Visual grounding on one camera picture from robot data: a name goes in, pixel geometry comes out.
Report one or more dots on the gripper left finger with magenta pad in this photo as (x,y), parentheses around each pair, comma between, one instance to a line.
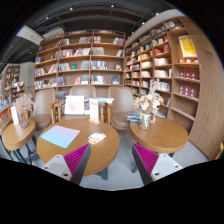
(70,167)

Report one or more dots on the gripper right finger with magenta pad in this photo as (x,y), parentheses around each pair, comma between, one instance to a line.
(152,166)

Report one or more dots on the blue pink gradient mouse pad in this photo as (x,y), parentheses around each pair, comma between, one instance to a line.
(60,136)

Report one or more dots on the round wooden centre table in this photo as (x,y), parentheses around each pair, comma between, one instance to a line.
(102,154)

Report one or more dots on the round wooden table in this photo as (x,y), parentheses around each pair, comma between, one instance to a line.
(102,154)
(163,136)
(14,137)

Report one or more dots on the round wooden right table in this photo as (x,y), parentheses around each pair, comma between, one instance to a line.
(163,136)

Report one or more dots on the stack of books on chair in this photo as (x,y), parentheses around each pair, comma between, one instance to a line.
(133,116)

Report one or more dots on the beige armchair left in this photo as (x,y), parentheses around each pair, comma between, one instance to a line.
(42,108)

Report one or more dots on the beige armchair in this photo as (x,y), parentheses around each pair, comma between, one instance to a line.
(42,108)
(78,95)
(122,104)

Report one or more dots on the glass vase with dried flowers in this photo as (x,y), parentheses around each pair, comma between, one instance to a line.
(148,105)

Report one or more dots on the white framed picture card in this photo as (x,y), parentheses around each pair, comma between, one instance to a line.
(74,105)

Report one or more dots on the round wooden left table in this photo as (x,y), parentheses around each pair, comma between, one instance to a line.
(14,137)

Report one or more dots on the white standing sign card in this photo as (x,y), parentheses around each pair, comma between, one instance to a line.
(94,110)

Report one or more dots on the beige armchair right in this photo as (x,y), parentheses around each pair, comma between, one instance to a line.
(122,104)

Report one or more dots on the white card on left table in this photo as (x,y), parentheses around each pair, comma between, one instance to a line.
(14,115)

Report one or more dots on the beige armchair middle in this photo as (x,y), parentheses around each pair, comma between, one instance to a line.
(78,95)

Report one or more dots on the left vase with dried flowers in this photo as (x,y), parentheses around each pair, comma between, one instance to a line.
(23,104)

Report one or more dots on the far left bookshelf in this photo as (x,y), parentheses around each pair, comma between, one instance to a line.
(13,87)

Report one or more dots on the wooden right bookshelf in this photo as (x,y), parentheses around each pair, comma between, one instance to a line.
(155,53)

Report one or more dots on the wooden bookshelf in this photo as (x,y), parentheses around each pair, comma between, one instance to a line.
(87,57)
(155,53)

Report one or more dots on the wooden back bookshelf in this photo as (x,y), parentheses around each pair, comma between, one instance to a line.
(87,57)

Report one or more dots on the yellow poster on shelf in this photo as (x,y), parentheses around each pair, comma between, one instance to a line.
(187,46)

